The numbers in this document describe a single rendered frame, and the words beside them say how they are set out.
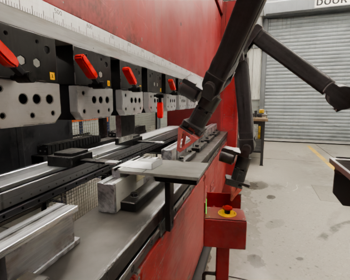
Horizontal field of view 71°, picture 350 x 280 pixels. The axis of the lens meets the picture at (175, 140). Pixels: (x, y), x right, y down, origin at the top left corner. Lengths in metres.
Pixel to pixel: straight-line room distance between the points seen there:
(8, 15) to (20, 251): 0.41
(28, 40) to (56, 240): 0.41
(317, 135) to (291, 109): 1.04
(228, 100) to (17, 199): 2.45
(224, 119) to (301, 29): 5.84
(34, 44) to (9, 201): 0.49
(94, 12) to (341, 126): 8.09
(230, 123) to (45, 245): 2.56
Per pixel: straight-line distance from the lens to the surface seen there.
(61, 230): 0.64
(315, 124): 8.31
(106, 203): 0.82
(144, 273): 0.80
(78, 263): 0.63
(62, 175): 0.99
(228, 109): 2.93
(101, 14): 0.73
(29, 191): 0.90
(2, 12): 0.51
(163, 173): 0.77
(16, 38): 0.51
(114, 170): 0.84
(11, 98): 0.49
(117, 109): 0.78
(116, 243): 0.67
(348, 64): 8.50
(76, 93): 0.60
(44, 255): 0.62
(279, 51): 0.98
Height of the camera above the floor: 1.22
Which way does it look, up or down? 9 degrees down
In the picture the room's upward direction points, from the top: straight up
